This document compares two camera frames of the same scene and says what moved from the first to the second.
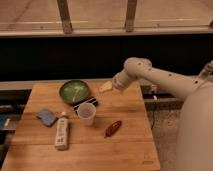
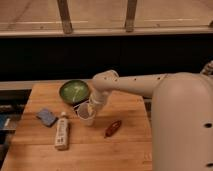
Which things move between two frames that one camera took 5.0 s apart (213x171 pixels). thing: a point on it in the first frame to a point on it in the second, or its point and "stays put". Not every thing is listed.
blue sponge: [46, 117] stays put
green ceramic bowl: [73, 91] stays put
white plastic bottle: [61, 132] stays put
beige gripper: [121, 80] to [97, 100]
